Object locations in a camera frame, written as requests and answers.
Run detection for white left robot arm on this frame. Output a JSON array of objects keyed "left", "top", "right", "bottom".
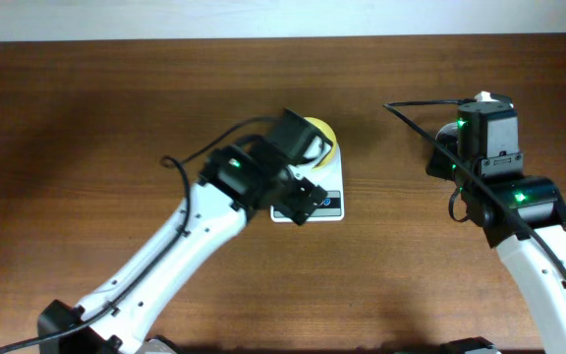
[{"left": 37, "top": 110, "right": 338, "bottom": 353}]

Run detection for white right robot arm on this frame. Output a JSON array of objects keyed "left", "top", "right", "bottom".
[{"left": 426, "top": 97, "right": 566, "bottom": 353}]

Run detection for yellow plastic bowl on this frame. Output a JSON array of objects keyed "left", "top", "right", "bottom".
[{"left": 307, "top": 117, "right": 338, "bottom": 170}]

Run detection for white digital kitchen scale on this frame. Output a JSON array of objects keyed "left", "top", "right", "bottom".
[{"left": 287, "top": 138, "right": 345, "bottom": 222}]

